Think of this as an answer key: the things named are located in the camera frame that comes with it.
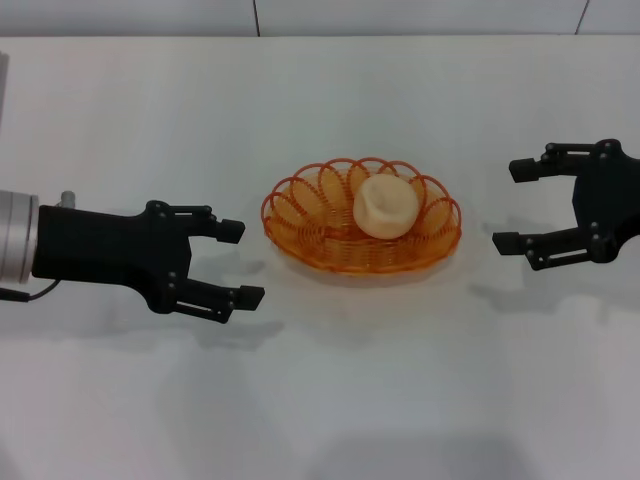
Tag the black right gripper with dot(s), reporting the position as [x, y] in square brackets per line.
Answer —
[612, 205]

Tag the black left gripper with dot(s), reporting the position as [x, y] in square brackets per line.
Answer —
[110, 247]

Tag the cream steamed bun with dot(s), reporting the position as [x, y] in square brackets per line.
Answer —
[385, 210]

